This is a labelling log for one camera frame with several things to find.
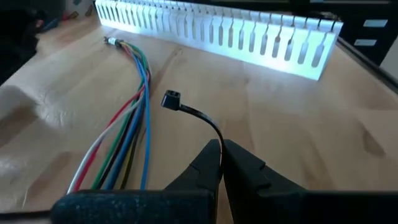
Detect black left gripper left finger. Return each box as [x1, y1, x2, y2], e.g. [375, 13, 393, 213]
[51, 139, 223, 224]

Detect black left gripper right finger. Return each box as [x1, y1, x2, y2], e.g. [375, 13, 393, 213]
[222, 139, 398, 224]

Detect yellow insulated wire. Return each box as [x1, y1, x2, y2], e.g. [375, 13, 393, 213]
[119, 46, 150, 190]

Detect bundle of coloured cables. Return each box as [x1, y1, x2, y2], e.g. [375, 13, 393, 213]
[104, 46, 147, 190]

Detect green insulated wire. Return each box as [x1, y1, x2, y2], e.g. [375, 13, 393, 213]
[90, 42, 149, 190]

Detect blue insulated wire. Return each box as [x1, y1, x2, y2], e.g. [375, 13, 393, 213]
[130, 46, 152, 190]

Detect bundle of coloured wires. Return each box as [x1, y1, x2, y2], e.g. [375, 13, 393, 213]
[73, 43, 152, 192]

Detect thin wires bundle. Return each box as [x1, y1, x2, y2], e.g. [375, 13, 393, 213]
[66, 43, 153, 194]

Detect black cable loop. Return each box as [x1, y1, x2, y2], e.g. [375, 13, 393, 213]
[160, 89, 225, 175]

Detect white slotted cable raceway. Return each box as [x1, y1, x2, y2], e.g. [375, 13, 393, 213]
[95, 0, 345, 81]

